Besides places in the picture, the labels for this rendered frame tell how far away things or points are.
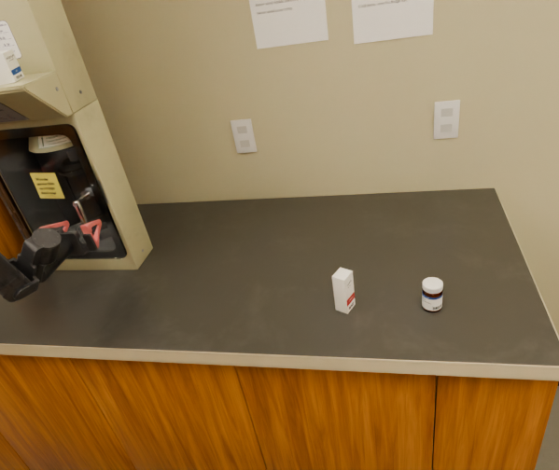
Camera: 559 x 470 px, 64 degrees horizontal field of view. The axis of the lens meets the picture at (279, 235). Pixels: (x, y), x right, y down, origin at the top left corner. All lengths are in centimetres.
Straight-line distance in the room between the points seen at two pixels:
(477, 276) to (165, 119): 107
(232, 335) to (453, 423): 54
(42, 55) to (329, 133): 81
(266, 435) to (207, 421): 16
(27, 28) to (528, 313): 123
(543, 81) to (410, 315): 77
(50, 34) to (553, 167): 140
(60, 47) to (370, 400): 108
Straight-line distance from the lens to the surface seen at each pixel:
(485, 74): 144
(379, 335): 101
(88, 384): 138
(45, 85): 115
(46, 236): 108
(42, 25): 119
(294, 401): 116
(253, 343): 103
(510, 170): 157
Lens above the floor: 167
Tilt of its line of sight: 32 degrees down
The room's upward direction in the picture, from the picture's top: 11 degrees counter-clockwise
